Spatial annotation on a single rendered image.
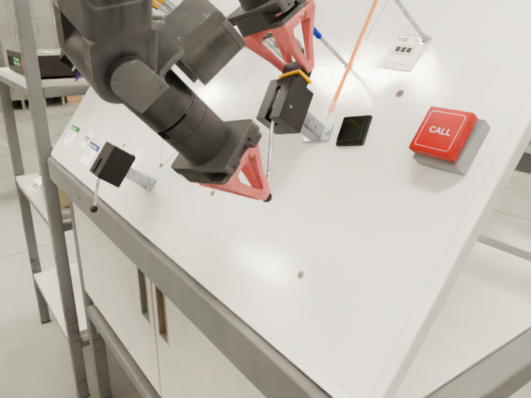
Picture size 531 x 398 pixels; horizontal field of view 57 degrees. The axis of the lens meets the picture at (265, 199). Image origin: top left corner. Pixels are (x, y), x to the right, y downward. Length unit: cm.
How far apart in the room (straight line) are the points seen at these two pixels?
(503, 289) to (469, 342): 18
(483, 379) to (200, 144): 45
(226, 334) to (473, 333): 35
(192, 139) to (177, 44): 10
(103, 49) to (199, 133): 14
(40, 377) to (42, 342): 22
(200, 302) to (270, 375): 16
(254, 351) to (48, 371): 154
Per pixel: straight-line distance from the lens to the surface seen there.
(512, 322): 83
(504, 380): 71
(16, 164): 209
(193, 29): 46
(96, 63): 41
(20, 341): 228
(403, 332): 49
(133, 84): 43
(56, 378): 203
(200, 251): 73
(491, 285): 92
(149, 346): 112
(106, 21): 40
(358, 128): 61
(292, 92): 60
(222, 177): 52
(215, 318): 67
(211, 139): 51
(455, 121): 51
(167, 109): 48
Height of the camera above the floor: 122
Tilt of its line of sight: 20 degrees down
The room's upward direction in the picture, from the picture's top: straight up
